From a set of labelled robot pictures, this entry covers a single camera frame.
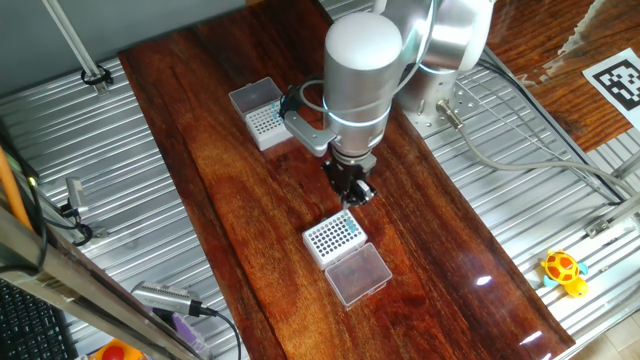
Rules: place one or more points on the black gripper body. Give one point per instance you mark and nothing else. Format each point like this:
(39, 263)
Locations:
(347, 175)

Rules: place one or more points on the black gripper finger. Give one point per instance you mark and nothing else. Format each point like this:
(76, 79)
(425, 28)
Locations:
(366, 192)
(349, 199)

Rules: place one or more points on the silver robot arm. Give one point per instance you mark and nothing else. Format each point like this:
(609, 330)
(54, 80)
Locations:
(360, 75)

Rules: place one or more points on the white tip rack clear lid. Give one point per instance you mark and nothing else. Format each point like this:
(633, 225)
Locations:
(332, 239)
(265, 137)

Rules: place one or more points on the dark red wooden board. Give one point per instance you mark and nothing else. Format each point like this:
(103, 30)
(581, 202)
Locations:
(280, 225)

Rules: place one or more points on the yellow orange turtle toy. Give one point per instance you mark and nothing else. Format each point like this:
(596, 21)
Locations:
(562, 270)

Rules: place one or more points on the brown wooden board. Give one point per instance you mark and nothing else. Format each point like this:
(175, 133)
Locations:
(530, 30)

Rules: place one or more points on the aluminium profile bar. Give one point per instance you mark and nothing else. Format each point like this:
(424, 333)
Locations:
(627, 167)

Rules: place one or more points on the white marker tag paper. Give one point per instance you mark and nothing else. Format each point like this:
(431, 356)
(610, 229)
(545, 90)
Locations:
(617, 82)

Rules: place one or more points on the silver stand rod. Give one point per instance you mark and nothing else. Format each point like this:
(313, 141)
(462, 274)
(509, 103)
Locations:
(75, 47)

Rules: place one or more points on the orange tube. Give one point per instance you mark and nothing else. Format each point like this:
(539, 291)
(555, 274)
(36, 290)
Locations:
(10, 190)

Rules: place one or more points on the black keyboard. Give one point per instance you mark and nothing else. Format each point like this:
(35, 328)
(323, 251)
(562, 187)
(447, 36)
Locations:
(30, 330)

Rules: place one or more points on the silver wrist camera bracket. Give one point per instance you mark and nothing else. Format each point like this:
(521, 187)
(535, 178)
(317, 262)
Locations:
(312, 135)

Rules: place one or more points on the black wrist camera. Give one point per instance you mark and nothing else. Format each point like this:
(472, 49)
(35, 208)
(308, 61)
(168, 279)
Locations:
(290, 102)

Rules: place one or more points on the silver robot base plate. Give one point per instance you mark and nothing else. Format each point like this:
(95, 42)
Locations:
(467, 107)

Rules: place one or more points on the silver depth camera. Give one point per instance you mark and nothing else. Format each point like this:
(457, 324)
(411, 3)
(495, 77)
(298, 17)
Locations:
(165, 298)

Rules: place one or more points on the aluminium bar with bracket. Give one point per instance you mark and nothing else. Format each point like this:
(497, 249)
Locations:
(595, 229)

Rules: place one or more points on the side camera mount arm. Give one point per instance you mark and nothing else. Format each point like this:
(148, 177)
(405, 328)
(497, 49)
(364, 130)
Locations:
(100, 232)

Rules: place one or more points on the small grey side camera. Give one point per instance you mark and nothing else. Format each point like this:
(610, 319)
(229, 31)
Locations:
(76, 192)

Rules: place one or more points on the aluminium frame beam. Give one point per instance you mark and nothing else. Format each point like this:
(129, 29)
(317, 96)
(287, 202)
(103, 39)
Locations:
(75, 292)

